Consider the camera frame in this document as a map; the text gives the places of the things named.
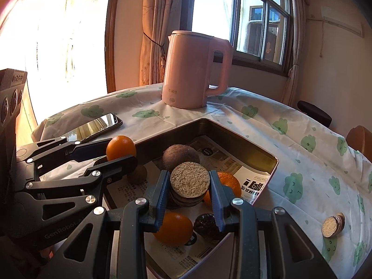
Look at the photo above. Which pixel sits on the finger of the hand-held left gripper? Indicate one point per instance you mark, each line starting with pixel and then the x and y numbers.
pixel 113 170
pixel 90 151

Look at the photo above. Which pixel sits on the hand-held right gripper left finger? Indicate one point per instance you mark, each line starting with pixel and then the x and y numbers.
pixel 158 197

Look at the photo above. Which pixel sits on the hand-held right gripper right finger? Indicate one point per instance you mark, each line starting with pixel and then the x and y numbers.
pixel 216 200

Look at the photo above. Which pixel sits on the orange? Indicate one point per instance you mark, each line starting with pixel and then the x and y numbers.
pixel 232 184
pixel 122 146
pixel 175 229

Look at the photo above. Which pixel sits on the dark passion fruit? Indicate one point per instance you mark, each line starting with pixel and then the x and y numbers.
pixel 205 223

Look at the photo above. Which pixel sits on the small brown fruit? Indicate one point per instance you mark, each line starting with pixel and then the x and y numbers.
pixel 139 175

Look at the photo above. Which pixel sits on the round biscuit stack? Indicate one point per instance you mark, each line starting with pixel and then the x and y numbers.
pixel 190 180

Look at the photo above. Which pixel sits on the rectangular metal tin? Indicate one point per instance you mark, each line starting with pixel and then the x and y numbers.
pixel 247 148

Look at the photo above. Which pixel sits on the smartphone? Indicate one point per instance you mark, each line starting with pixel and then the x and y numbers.
pixel 93 126

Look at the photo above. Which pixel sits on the large round brown fruit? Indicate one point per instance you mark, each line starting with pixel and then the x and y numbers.
pixel 177 155

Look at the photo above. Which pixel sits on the printed paper sheet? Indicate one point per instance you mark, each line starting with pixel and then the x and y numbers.
pixel 180 255

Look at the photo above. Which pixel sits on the white tablecloth with green print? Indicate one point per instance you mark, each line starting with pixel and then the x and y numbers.
pixel 290 157

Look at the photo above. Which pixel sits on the biscuit stack on table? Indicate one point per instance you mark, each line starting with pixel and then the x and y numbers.
pixel 332 225

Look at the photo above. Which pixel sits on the pink electric kettle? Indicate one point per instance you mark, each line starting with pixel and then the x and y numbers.
pixel 189 69

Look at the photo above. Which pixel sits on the black round stool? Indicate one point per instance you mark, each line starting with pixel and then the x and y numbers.
pixel 315 112

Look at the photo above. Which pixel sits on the wide beige curtain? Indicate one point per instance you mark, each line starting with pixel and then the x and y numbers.
pixel 157 20

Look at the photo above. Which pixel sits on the wooden chair back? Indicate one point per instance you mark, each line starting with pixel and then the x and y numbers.
pixel 360 142

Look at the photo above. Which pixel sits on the narrow beige curtain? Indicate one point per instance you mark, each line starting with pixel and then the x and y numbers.
pixel 296 35

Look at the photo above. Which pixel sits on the window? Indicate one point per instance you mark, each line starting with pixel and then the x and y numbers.
pixel 215 11

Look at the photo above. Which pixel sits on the white air conditioner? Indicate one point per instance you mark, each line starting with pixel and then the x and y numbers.
pixel 343 20

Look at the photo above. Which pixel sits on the wooden door frame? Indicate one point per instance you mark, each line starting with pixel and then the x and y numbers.
pixel 113 35

